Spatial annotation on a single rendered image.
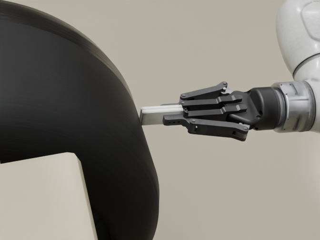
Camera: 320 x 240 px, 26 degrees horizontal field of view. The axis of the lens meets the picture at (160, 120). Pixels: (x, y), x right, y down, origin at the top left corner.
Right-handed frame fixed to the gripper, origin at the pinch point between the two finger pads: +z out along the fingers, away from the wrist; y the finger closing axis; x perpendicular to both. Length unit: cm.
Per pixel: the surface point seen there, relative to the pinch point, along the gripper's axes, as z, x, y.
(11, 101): 25.6, -17.9, 14.4
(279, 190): -82, 114, -74
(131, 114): 6.9, -6.0, 5.6
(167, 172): -43, 120, -93
